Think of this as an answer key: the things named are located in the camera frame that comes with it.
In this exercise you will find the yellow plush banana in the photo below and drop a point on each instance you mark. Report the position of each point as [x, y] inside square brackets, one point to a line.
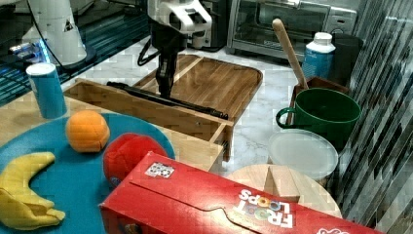
[21, 207]

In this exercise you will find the orange plush fruit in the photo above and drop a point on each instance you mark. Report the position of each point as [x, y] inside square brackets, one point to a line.
[87, 131]

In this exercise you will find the round wooden lid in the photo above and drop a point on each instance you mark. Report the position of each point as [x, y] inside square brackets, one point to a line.
[286, 183]

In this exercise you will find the black silver toaster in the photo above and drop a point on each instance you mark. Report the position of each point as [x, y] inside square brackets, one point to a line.
[215, 38]

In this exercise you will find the red plush apple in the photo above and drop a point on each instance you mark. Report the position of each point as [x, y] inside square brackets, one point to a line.
[125, 152]

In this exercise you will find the wooden serving tray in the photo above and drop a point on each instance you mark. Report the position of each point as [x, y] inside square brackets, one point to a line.
[221, 85]

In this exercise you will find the dark brown wooden holder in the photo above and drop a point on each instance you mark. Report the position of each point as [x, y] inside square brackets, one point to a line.
[319, 84]

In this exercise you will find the blue round plate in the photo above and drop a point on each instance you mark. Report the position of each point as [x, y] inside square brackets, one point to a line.
[75, 181]

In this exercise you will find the blue bottle white cap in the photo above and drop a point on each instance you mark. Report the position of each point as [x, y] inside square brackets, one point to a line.
[319, 55]

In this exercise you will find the red Froot Loops box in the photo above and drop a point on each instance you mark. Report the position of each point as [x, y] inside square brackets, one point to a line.
[163, 196]

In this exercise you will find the black canister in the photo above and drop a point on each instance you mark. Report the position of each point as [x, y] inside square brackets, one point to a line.
[347, 49]

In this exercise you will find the wooden drawer with black handle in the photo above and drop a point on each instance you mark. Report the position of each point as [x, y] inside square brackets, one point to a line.
[122, 98]

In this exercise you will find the white plastic lid container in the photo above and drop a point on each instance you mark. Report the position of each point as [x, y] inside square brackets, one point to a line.
[304, 152]

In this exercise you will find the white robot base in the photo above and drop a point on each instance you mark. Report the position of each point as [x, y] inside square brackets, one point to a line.
[53, 35]

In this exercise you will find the blue can with white lid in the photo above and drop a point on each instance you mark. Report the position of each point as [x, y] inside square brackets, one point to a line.
[45, 85]

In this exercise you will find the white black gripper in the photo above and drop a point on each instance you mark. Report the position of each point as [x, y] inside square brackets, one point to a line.
[171, 22]

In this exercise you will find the silver toaster oven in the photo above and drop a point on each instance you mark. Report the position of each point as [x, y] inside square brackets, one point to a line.
[250, 28]

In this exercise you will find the green mug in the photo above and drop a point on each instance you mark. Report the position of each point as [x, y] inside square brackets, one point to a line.
[338, 137]

